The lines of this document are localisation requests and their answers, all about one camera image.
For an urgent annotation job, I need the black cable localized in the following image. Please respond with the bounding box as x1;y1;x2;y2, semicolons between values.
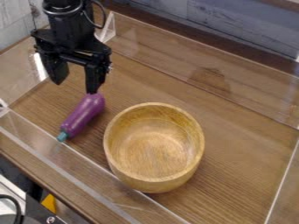
0;193;24;224

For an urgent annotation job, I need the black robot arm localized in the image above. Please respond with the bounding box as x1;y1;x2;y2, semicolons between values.
31;0;112;95

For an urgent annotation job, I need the purple toy eggplant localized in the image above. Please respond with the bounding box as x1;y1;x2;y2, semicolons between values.
57;93;105;142

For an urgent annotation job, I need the clear acrylic tray wall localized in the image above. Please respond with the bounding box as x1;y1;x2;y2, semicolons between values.
0;15;299;224

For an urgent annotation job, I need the brown wooden bowl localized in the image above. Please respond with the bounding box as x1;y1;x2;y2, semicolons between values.
103;102;204;193

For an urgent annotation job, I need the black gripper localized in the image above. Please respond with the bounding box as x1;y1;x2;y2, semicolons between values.
32;10;112;95

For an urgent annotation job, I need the clear acrylic corner bracket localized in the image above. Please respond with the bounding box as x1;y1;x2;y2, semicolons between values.
95;12;116;43

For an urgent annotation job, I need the yellow black base equipment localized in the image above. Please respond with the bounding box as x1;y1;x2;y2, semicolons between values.
0;174;69;224

